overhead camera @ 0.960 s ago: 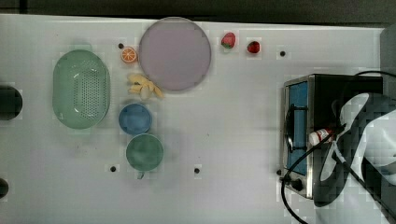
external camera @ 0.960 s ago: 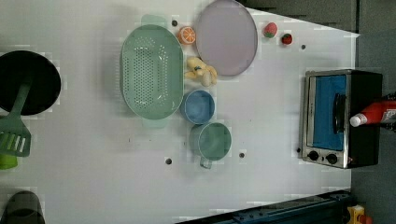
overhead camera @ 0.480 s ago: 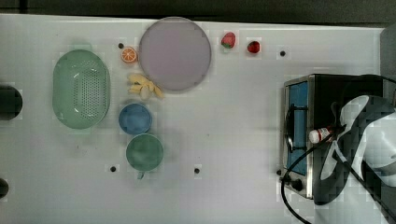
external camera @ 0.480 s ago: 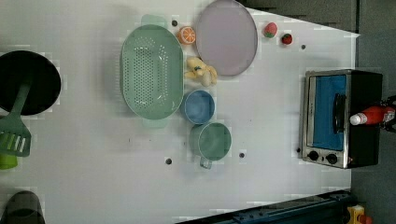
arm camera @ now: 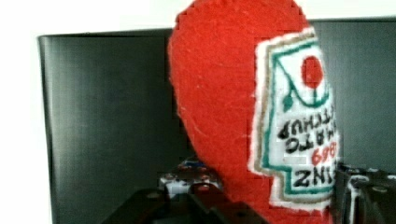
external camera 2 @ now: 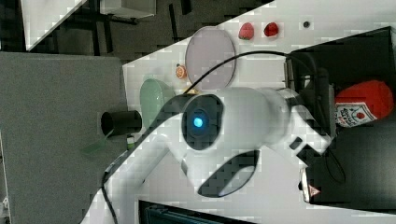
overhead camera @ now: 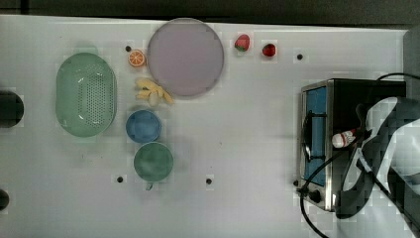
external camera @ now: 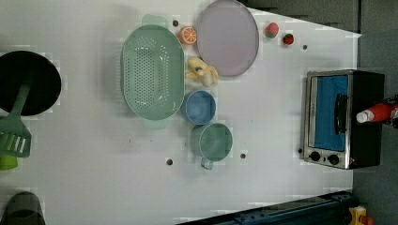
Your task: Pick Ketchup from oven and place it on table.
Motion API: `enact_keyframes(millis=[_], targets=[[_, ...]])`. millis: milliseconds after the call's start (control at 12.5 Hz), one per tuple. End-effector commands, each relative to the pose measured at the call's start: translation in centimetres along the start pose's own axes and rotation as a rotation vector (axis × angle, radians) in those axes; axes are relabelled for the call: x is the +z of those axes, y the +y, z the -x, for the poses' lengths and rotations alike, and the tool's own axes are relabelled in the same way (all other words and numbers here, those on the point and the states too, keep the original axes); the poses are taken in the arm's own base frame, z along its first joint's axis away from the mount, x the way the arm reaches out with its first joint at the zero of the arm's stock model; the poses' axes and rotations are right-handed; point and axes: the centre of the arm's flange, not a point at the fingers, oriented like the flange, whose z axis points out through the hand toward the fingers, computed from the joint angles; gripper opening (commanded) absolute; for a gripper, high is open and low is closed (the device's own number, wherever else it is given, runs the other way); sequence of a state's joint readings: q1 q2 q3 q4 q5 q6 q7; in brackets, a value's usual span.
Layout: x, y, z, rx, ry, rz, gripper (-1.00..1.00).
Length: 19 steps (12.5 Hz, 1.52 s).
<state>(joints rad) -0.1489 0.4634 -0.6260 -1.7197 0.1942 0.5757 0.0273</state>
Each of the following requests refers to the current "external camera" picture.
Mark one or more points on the black frying pan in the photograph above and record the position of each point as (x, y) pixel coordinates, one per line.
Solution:
(24, 67)

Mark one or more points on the green slotted spatula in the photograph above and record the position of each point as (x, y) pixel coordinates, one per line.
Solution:
(15, 138)

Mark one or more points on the blue metal frame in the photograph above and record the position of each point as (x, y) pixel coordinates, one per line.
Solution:
(328, 209)

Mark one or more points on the orange slice toy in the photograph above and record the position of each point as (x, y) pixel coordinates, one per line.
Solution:
(187, 35)

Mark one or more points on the blue bowl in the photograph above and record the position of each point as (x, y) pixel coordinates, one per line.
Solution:
(198, 107)

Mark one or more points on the red ketchup bottle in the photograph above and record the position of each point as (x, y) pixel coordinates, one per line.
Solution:
(377, 113)

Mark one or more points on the black silver toaster oven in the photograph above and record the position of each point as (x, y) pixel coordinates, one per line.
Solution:
(332, 135)

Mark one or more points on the round lilac plate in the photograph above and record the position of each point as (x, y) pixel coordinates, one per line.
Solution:
(227, 37)

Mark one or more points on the green measuring cup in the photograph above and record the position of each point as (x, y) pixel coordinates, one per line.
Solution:
(211, 142)

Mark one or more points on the green perforated colander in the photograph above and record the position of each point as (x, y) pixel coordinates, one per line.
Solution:
(152, 72)

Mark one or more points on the lime green cup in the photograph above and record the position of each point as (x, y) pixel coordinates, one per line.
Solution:
(8, 163)

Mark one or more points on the red strawberry toy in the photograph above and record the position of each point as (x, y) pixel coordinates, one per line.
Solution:
(288, 39)

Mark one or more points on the pink strawberry toy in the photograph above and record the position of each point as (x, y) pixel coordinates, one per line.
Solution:
(272, 30)

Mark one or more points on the yellow plush banana toy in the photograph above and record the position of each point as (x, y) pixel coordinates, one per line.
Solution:
(200, 71)

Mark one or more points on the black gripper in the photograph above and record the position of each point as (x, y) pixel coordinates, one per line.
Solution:
(393, 120)

